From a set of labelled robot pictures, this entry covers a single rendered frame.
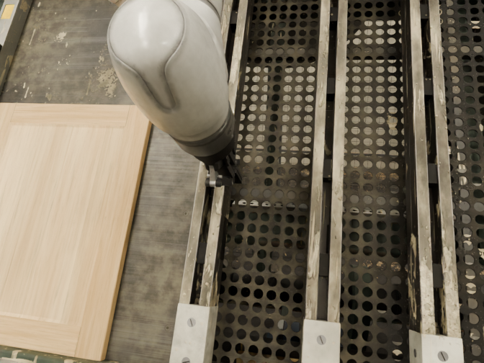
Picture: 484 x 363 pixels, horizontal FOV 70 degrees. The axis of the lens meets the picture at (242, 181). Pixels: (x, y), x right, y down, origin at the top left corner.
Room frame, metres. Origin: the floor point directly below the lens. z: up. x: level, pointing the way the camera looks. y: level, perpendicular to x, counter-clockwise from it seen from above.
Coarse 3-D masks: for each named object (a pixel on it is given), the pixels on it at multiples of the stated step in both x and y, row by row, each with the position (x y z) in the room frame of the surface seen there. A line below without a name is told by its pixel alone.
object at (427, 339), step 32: (416, 0) 0.84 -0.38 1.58; (416, 32) 0.79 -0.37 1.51; (416, 64) 0.75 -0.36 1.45; (416, 96) 0.71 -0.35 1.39; (416, 128) 0.67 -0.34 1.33; (416, 160) 0.64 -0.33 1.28; (448, 160) 0.63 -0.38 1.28; (416, 192) 0.60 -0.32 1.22; (448, 192) 0.59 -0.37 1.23; (416, 224) 0.58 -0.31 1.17; (448, 224) 0.56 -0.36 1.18; (416, 256) 0.55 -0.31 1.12; (448, 256) 0.53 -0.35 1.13; (416, 288) 0.52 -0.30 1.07; (448, 288) 0.50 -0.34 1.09; (416, 320) 0.50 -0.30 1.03; (448, 320) 0.48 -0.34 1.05; (416, 352) 0.47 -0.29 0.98; (448, 352) 0.45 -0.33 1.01
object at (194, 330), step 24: (240, 0) 0.92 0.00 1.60; (240, 24) 0.88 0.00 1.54; (240, 48) 0.85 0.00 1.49; (240, 72) 0.82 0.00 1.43; (240, 96) 0.82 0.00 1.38; (216, 192) 0.66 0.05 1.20; (192, 216) 0.64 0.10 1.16; (216, 216) 0.63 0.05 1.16; (192, 240) 0.61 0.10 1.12; (216, 240) 0.60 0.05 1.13; (192, 264) 0.58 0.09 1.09; (216, 264) 0.59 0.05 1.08; (192, 288) 0.56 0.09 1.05; (216, 288) 0.59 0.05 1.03; (192, 312) 0.54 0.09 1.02; (216, 312) 0.58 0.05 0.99; (192, 336) 0.51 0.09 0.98; (192, 360) 0.49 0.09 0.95
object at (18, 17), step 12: (12, 0) 1.11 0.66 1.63; (24, 0) 1.13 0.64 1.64; (0, 12) 1.10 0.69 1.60; (12, 12) 1.09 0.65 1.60; (24, 12) 1.12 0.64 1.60; (0, 24) 1.07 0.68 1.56; (12, 24) 1.07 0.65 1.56; (0, 36) 1.04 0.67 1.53; (12, 36) 1.06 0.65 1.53; (12, 48) 1.05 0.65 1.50; (0, 60) 1.01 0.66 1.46; (0, 72) 1.00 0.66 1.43; (0, 84) 0.99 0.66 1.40
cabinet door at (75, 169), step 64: (0, 128) 0.90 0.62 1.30; (64, 128) 0.87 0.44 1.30; (128, 128) 0.84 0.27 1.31; (0, 192) 0.80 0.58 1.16; (64, 192) 0.77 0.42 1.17; (128, 192) 0.74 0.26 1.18; (0, 256) 0.71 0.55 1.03; (64, 256) 0.68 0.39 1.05; (0, 320) 0.62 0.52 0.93; (64, 320) 0.61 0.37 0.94
